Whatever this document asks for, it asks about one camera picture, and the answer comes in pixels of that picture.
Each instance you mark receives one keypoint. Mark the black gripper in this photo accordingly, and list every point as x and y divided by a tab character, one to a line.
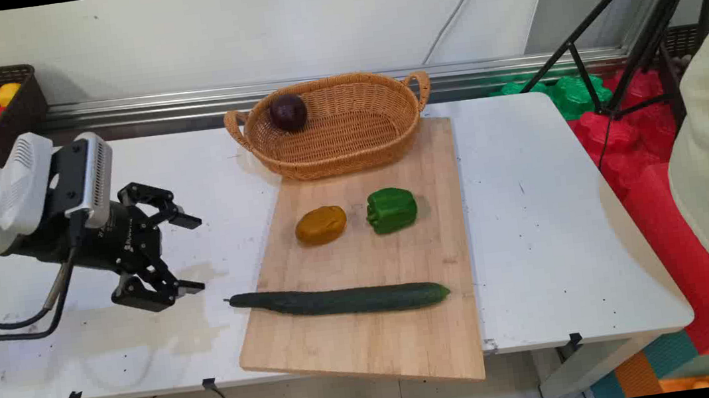
112	236

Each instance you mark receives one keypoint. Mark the long dark green cucumber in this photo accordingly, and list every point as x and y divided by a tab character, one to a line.
339	299

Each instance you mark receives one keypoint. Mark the yellow-brown potato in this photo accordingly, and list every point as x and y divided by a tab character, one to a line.
321	225

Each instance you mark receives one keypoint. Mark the dark purple round vegetable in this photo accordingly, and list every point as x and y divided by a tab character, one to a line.
289	113

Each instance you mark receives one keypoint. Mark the bamboo cutting board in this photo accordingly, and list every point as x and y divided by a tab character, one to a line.
363	271

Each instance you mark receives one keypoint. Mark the yellow toy pepper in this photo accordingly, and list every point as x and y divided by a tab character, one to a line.
7	94

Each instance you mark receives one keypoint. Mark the green bell pepper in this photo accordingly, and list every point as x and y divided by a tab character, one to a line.
391	209

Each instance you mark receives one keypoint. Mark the white table leg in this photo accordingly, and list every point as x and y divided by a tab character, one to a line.
580	367

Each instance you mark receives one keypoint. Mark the teal and orange foam mat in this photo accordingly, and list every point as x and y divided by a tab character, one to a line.
641	373

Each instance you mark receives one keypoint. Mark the red foam mat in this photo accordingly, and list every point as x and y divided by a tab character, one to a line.
657	218

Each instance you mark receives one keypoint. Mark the black tripod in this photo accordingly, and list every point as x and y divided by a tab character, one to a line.
660	10

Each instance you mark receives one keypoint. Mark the dark wicker bin behind tripod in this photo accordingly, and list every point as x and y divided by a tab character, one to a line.
687	39

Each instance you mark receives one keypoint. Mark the silver black wrist camera box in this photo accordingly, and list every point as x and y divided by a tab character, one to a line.
88	179

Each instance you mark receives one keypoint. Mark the metal wall rail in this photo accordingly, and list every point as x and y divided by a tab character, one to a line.
183	101

